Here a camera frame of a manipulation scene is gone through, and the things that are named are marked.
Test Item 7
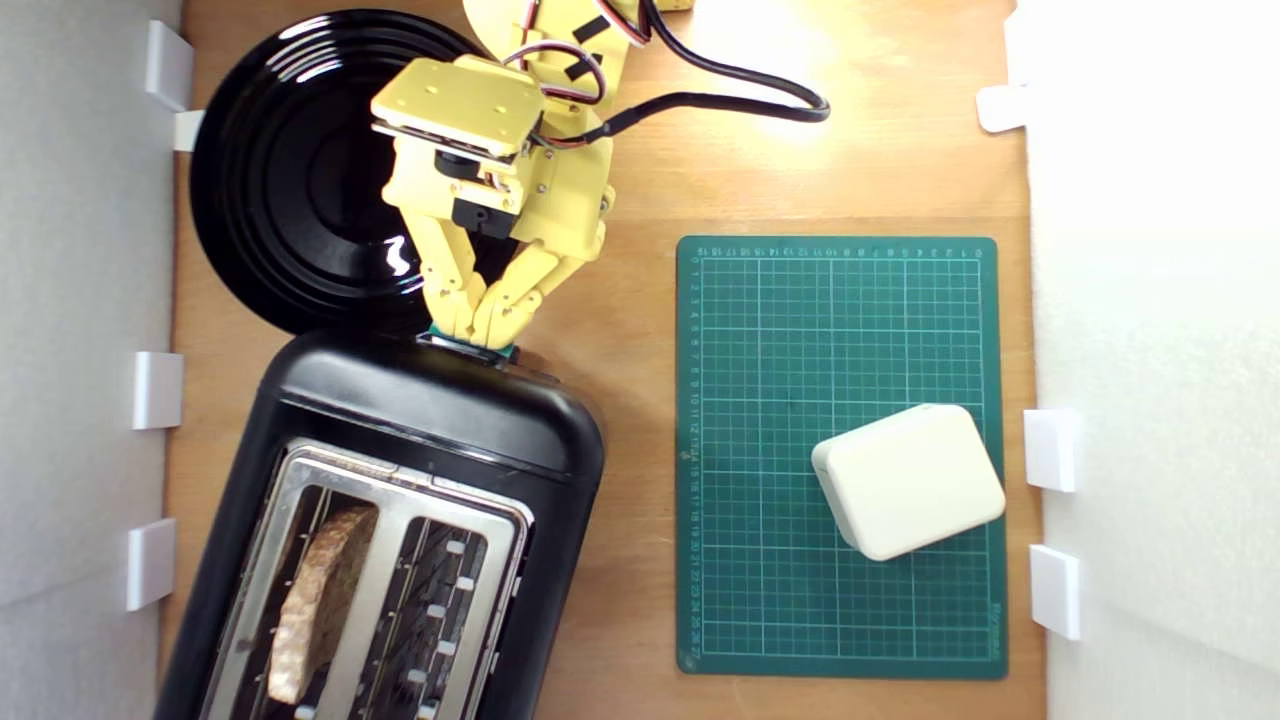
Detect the toaster lever with green tape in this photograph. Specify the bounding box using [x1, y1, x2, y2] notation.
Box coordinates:
[418, 322, 519, 365]

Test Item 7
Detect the black two-slot toaster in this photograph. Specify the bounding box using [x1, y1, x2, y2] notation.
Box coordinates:
[152, 330, 607, 720]

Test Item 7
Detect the black round plate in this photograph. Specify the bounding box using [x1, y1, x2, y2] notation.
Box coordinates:
[189, 9, 493, 338]

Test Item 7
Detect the green cutting mat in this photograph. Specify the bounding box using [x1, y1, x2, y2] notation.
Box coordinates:
[676, 236, 1009, 681]

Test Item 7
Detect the brown bread slice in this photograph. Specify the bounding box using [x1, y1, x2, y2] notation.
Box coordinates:
[266, 505, 379, 705]

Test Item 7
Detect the white rounded block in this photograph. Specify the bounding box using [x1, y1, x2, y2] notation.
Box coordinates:
[811, 404, 1007, 562]

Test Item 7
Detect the yellow gripper camera mount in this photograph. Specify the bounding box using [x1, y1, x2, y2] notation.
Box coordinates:
[370, 57, 548, 161]

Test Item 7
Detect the black camera cable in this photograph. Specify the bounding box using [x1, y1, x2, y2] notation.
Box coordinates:
[530, 0, 831, 151]

